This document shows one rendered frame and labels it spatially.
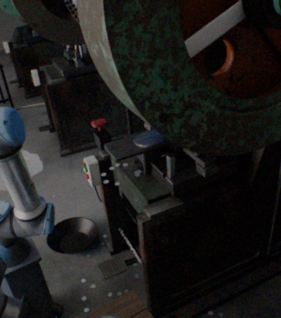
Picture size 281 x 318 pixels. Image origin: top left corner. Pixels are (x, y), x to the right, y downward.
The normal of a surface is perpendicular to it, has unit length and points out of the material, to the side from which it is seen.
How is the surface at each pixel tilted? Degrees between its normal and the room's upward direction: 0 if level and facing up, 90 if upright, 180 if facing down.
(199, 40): 90
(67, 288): 0
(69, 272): 0
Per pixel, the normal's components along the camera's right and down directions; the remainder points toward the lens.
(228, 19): 0.42, 0.44
